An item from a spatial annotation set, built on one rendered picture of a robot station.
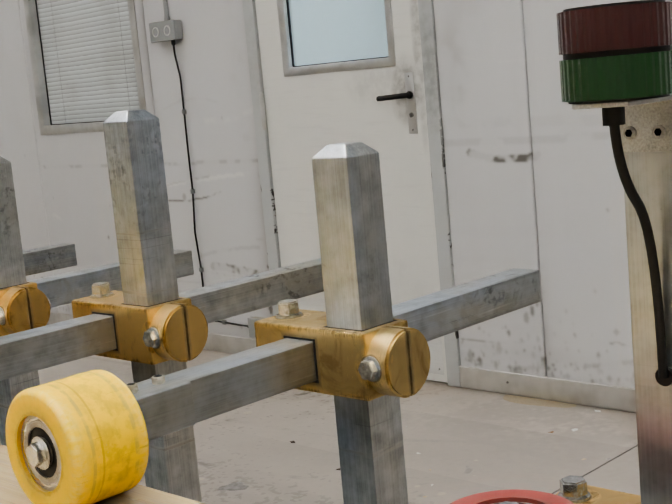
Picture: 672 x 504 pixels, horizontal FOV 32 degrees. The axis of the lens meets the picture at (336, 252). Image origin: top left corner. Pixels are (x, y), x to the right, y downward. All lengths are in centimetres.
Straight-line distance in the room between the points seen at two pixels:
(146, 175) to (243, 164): 388
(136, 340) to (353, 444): 25
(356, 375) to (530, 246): 317
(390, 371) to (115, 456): 21
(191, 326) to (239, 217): 395
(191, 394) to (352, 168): 19
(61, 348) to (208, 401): 25
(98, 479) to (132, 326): 32
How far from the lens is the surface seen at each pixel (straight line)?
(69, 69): 590
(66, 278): 132
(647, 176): 68
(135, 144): 100
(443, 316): 97
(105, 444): 72
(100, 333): 104
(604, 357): 392
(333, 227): 83
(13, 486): 82
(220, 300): 112
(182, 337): 101
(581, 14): 62
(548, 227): 394
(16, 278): 123
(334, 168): 82
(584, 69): 62
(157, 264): 102
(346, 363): 84
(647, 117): 67
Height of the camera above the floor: 115
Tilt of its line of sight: 8 degrees down
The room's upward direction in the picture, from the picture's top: 5 degrees counter-clockwise
